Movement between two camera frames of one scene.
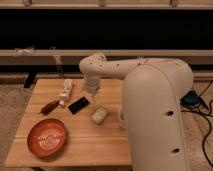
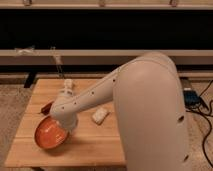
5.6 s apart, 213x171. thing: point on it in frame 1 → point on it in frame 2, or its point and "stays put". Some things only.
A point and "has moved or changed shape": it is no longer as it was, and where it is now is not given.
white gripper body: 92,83 → 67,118
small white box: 65,93 stays put
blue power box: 191,99 stays put
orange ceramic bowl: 46,137 has moved or changed shape
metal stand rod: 57,60 stays put
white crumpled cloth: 25,52 stays put
